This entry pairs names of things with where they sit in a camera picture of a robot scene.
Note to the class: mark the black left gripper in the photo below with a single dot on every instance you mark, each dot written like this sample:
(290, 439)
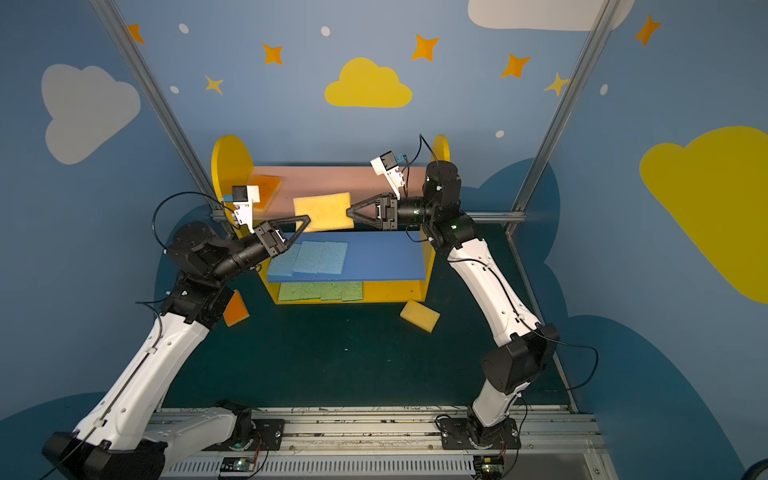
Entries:
(270, 239)

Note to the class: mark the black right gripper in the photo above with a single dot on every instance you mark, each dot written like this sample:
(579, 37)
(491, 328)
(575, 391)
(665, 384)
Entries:
(387, 212)

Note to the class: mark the blue sponge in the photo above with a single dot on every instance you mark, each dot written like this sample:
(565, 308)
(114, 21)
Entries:
(283, 264)
(332, 258)
(309, 257)

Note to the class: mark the orange sponge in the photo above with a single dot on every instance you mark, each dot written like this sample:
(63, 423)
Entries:
(326, 212)
(420, 315)
(262, 189)
(236, 310)

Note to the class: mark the green sponge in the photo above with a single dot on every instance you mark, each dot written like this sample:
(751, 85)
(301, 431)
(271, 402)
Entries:
(290, 292)
(310, 290)
(331, 291)
(351, 291)

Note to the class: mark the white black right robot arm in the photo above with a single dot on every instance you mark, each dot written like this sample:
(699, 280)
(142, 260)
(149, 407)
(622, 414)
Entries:
(524, 345)

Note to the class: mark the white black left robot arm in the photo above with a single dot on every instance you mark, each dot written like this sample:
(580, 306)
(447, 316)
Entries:
(112, 441)

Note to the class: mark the yellow wooden shelf unit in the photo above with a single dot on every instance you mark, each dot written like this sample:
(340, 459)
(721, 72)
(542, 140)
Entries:
(393, 266)

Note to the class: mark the left green circuit board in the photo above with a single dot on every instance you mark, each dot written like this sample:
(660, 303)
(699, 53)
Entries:
(237, 466)

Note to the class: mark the green circuit board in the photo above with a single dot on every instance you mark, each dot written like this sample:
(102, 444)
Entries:
(237, 466)
(488, 468)

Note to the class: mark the right green circuit board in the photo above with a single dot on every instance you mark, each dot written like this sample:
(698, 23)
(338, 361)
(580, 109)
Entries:
(488, 468)

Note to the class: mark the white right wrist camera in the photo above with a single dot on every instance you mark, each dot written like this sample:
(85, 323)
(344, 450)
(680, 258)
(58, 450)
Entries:
(387, 165)

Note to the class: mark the aluminium frame crossbar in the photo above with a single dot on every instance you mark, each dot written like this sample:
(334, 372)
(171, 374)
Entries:
(486, 216)

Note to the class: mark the aluminium frame post right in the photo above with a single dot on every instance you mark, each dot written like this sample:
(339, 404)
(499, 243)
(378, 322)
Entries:
(583, 67)

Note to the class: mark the aluminium frame post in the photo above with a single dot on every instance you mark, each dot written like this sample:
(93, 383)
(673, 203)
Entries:
(583, 67)
(114, 24)

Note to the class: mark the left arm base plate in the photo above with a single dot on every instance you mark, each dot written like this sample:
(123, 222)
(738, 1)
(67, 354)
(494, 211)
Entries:
(264, 433)

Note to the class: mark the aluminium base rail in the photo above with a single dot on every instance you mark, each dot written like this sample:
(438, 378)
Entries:
(402, 443)

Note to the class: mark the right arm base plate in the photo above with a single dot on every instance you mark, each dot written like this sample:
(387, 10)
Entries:
(458, 433)

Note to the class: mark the aluminium frame post left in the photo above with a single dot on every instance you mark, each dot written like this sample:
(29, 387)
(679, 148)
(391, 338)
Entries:
(114, 24)

